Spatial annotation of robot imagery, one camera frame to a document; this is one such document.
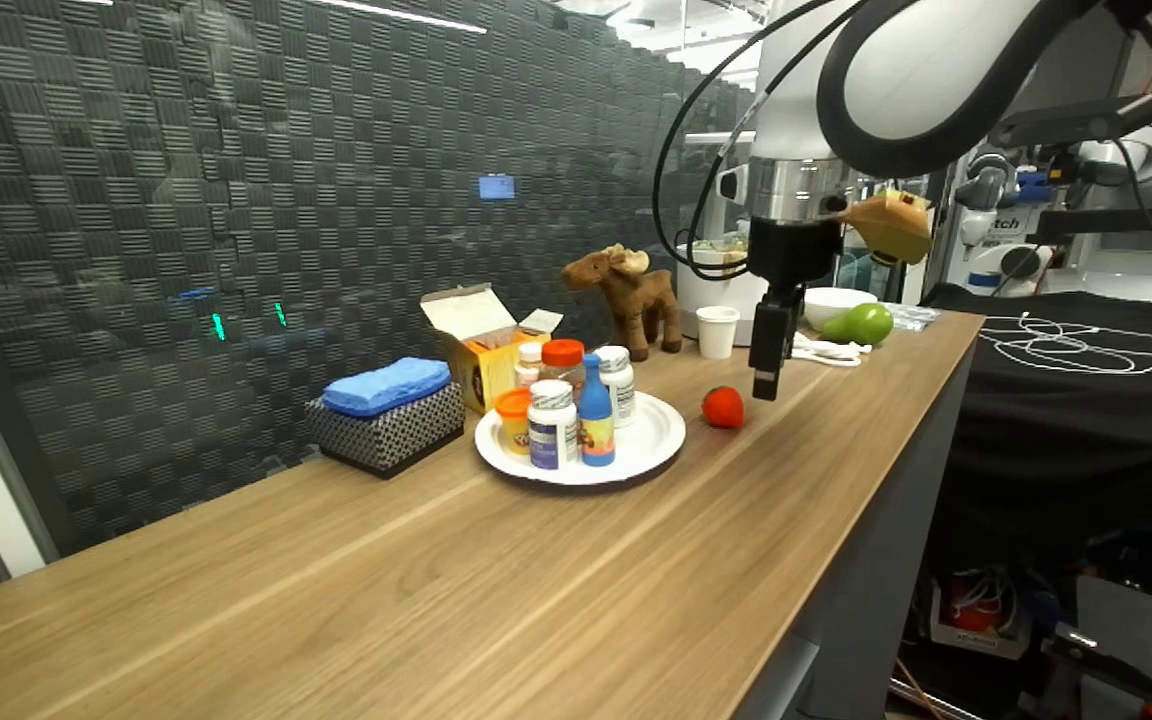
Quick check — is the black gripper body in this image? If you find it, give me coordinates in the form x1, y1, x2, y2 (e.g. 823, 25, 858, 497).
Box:
748, 219, 839, 348

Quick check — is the blue toy bottle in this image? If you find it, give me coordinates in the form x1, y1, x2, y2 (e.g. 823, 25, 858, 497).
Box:
578, 354, 617, 466

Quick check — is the white pill bottle blue label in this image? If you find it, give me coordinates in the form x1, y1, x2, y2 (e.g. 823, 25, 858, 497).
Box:
529, 379, 578, 472

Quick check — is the small white green-label bottle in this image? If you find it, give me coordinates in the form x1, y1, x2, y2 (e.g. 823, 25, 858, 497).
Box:
516, 340, 546, 388

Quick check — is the orange lid play-doh can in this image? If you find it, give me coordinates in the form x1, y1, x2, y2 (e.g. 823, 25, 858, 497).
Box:
493, 388, 533, 450

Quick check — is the orange lid spice jar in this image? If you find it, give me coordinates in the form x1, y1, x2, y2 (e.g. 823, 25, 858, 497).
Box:
539, 336, 586, 388

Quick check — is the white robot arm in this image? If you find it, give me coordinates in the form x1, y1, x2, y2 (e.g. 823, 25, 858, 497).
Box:
748, 0, 1152, 399

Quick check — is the brown moose plush toy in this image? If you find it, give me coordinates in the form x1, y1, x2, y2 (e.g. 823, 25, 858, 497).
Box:
562, 245, 684, 359

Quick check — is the white round plate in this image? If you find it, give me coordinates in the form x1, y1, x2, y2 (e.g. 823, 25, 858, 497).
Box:
471, 390, 689, 489

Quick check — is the white paper cup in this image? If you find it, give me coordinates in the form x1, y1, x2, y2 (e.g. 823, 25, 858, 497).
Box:
698, 304, 740, 359

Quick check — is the white bowl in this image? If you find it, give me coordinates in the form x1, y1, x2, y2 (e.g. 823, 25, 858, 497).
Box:
806, 288, 872, 333

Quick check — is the green apple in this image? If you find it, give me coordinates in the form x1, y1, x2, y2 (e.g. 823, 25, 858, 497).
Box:
820, 304, 893, 343

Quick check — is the yellow open cardboard box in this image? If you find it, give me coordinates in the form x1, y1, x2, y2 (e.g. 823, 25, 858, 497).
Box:
421, 285, 566, 411

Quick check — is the blue folded cloth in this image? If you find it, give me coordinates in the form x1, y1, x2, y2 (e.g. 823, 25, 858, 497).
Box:
324, 354, 454, 419

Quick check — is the grey basket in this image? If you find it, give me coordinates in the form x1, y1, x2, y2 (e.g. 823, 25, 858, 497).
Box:
306, 383, 464, 475

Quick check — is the white coiled rope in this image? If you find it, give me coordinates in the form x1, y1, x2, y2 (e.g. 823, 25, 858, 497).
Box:
975, 306, 1152, 379

